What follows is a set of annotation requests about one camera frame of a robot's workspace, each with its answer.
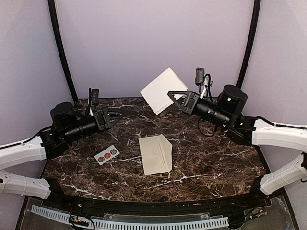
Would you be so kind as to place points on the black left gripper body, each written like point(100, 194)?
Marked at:
point(98, 116)

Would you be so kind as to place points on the white sticker sheet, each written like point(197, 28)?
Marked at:
point(106, 155)

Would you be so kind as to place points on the black left corner post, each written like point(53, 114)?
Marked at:
point(61, 51)

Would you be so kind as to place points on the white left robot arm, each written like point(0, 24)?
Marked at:
point(67, 127)

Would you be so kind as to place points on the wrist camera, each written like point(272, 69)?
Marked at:
point(203, 82)
point(93, 102)

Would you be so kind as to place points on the white slotted cable duct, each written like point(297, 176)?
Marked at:
point(133, 222)

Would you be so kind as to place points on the black corner post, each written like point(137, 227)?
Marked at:
point(61, 51)
point(249, 44)

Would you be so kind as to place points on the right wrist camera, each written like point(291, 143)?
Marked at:
point(203, 82)

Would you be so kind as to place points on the black right corner post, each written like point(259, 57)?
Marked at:
point(249, 44)

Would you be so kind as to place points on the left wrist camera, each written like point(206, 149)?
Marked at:
point(93, 102)

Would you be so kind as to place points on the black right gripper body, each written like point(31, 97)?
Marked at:
point(191, 105)

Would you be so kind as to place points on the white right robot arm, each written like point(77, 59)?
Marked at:
point(249, 131)

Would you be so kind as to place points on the cream paper envelope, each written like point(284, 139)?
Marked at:
point(156, 153)

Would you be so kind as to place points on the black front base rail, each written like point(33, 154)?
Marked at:
point(234, 205)

